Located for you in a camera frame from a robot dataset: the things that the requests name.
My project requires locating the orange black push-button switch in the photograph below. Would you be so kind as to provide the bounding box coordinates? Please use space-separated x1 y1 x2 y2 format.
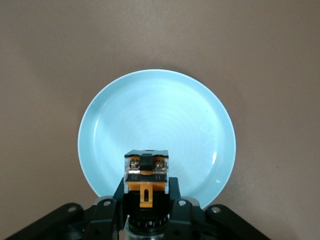
123 149 171 240

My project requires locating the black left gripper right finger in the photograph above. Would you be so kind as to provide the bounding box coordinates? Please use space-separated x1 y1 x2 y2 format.
166 176 273 240

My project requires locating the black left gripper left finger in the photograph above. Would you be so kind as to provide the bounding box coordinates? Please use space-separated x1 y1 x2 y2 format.
6 176 129 240

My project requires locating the light blue round plate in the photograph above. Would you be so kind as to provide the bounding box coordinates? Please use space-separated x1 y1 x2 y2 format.
78 69 237 211

